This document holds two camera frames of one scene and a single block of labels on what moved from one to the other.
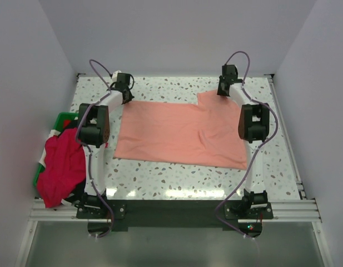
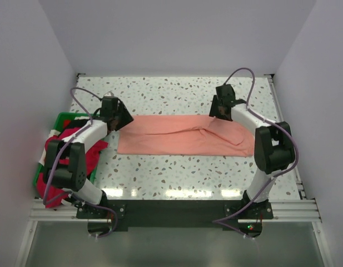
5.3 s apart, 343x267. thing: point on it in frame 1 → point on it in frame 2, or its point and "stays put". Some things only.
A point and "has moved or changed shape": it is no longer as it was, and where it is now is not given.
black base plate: x=173 y=214 stays put
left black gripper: x=130 y=96 → x=127 y=118
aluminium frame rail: x=301 y=210 stays put
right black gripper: x=220 y=92 → x=214 y=112
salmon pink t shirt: x=207 y=134 has moved or changed shape
